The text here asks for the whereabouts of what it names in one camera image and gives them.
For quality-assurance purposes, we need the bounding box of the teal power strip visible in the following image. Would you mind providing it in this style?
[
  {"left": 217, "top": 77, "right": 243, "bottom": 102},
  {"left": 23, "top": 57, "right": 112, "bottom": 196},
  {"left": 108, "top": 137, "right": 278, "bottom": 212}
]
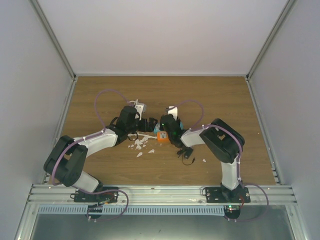
[{"left": 153, "top": 122, "right": 184, "bottom": 134}]

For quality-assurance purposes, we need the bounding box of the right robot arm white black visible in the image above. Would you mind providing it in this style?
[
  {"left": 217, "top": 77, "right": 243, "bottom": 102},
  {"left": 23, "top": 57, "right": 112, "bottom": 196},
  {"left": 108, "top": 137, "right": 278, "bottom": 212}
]
[{"left": 160, "top": 114, "right": 245, "bottom": 203}]

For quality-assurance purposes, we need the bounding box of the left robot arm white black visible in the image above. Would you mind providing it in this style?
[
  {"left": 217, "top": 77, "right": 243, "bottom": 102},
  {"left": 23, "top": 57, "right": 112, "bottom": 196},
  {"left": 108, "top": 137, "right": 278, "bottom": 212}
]
[{"left": 43, "top": 105, "right": 158, "bottom": 202}]

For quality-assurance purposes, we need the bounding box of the orange power strip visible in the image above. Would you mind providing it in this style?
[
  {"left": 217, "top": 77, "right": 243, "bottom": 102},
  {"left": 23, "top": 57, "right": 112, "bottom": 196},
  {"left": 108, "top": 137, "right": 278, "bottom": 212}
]
[{"left": 156, "top": 131, "right": 170, "bottom": 144}]

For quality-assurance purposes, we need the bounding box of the white debris pile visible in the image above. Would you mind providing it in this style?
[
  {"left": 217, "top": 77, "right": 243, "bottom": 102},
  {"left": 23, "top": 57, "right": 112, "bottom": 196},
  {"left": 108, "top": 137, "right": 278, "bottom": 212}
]
[{"left": 127, "top": 139, "right": 156, "bottom": 158}]

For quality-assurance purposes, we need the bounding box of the white orange strip cord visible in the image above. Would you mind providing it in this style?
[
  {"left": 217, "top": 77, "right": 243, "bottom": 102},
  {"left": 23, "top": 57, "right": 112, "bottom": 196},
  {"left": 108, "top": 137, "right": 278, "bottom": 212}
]
[{"left": 126, "top": 132, "right": 158, "bottom": 141}]

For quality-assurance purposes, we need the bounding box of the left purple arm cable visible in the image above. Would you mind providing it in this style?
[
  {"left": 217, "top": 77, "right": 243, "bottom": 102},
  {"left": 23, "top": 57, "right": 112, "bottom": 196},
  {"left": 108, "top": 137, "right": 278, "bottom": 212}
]
[{"left": 51, "top": 89, "right": 137, "bottom": 187}]

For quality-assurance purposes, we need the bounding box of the black adapter with cable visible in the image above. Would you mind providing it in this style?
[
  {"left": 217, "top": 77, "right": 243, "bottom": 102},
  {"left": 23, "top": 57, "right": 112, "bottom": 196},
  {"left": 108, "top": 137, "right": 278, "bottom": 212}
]
[{"left": 176, "top": 147, "right": 196, "bottom": 166}]

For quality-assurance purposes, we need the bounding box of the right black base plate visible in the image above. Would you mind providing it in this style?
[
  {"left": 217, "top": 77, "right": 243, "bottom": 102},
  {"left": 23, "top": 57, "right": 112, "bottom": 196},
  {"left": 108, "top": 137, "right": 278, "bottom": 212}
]
[{"left": 201, "top": 185, "right": 251, "bottom": 204}]

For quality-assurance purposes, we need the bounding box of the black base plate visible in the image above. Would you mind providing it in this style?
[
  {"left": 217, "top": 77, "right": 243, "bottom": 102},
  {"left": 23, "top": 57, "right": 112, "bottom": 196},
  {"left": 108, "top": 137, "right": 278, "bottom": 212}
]
[
  {"left": 201, "top": 185, "right": 251, "bottom": 204},
  {"left": 70, "top": 186, "right": 119, "bottom": 204}
]

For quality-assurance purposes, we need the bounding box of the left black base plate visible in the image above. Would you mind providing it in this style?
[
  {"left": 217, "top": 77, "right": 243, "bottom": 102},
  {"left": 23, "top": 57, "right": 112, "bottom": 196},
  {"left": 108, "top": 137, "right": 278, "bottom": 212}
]
[{"left": 70, "top": 186, "right": 119, "bottom": 204}]

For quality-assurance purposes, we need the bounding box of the aluminium front rail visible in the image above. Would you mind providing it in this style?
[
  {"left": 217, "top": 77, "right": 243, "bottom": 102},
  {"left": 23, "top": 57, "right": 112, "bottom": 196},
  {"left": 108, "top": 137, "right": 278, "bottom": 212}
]
[{"left": 27, "top": 184, "right": 297, "bottom": 206}]

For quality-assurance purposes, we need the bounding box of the slotted grey cable duct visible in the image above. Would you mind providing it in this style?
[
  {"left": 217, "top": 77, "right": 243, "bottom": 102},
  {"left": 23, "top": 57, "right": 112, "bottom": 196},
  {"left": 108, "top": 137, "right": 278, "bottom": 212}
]
[{"left": 38, "top": 204, "right": 225, "bottom": 216}]

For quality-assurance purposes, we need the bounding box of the left aluminium frame post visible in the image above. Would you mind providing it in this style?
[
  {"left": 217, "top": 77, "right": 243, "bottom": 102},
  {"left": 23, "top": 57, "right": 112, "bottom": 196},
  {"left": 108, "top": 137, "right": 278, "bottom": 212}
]
[{"left": 29, "top": 0, "right": 77, "bottom": 81}]

